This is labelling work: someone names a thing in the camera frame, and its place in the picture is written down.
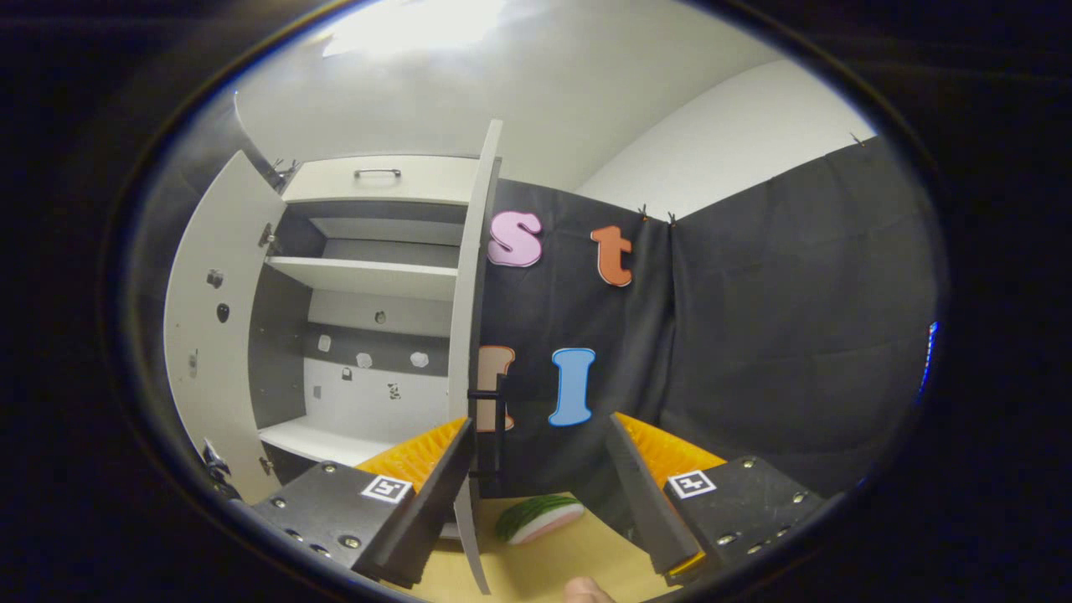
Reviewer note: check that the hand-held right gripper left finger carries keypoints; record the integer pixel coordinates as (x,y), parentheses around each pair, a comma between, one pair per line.
(435,511)

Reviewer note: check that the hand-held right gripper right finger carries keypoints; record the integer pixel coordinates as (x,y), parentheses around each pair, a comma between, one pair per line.
(649,511)

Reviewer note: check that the white grey cabinet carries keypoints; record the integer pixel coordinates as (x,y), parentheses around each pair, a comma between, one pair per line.
(368,410)

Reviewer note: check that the white cabinet door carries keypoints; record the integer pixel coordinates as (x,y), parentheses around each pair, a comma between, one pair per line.
(234,377)
(465,318)

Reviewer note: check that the white cabinet shelf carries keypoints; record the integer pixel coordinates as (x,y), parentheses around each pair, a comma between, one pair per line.
(368,276)

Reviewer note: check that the white cabinet drawer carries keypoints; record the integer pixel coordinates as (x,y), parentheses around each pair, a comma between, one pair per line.
(435,180)

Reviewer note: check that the toy watermelon slice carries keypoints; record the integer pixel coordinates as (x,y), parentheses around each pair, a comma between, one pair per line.
(536,515)

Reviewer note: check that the blue white box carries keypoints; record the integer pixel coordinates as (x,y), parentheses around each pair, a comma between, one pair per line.
(214,461)

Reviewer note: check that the ceiling light panel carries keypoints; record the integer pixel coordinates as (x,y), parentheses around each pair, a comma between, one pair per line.
(410,25)

